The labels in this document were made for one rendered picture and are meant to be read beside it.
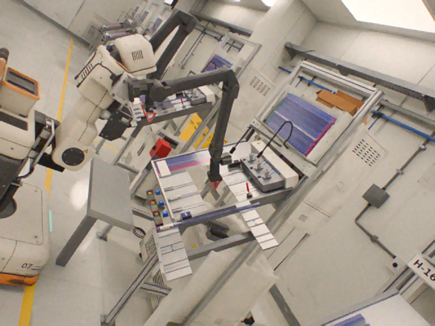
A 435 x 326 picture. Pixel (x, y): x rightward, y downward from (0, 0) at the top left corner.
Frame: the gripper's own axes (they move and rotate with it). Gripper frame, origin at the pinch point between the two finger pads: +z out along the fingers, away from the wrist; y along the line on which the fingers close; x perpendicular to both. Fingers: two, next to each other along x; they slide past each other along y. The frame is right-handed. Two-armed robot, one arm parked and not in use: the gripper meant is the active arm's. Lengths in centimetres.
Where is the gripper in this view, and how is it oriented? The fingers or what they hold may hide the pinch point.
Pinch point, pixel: (214, 187)
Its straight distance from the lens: 197.9
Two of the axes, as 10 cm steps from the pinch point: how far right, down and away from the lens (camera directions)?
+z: 0.0, 8.6, 5.1
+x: -9.4, 1.7, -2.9
